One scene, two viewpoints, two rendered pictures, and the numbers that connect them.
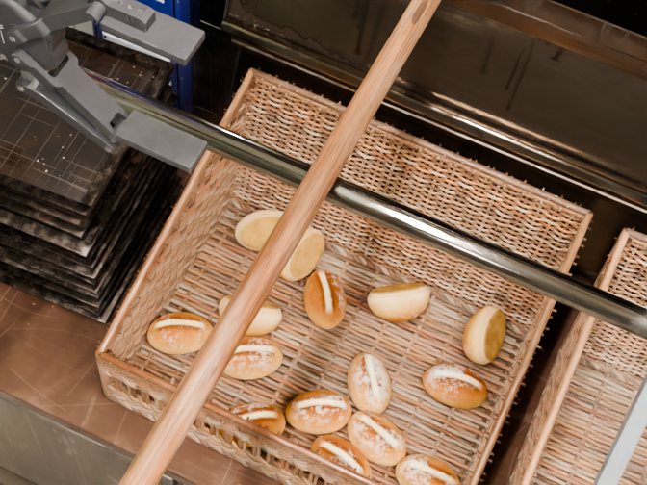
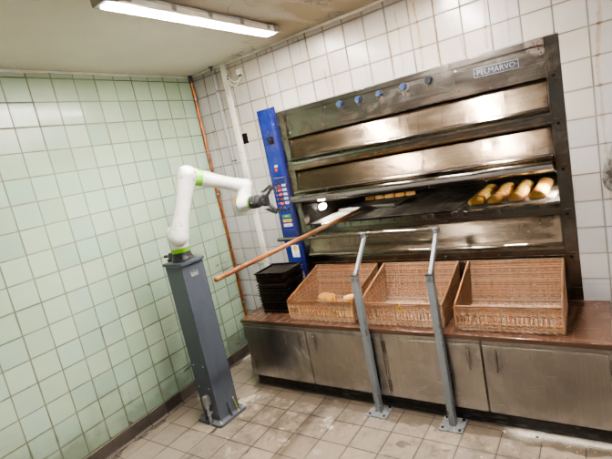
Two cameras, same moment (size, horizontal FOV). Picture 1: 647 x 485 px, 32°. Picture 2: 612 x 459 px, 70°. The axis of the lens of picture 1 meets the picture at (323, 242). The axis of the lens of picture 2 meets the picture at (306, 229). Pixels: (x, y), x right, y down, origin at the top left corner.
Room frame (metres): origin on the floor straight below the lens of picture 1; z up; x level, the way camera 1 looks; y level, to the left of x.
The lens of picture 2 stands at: (-2.22, -0.90, 1.74)
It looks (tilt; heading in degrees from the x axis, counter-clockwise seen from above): 10 degrees down; 18
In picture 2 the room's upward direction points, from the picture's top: 12 degrees counter-clockwise
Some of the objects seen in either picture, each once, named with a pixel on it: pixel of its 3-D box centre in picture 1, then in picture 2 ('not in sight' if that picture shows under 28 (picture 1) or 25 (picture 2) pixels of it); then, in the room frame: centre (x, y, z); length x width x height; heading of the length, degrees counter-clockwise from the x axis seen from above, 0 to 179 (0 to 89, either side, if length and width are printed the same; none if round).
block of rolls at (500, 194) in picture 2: not in sight; (512, 190); (1.10, -1.36, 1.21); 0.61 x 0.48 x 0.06; 163
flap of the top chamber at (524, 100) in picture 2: not in sight; (397, 126); (0.86, -0.68, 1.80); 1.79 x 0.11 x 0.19; 73
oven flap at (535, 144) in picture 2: not in sight; (402, 164); (0.86, -0.68, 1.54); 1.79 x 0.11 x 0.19; 73
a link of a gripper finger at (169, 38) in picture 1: (152, 30); not in sight; (0.53, 0.14, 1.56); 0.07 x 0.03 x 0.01; 72
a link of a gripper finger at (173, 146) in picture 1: (162, 140); not in sight; (0.53, 0.14, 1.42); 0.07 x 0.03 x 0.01; 72
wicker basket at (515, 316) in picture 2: not in sight; (510, 293); (0.42, -1.19, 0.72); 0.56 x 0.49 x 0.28; 74
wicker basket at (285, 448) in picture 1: (343, 306); (333, 290); (0.78, -0.04, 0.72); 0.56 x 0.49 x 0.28; 72
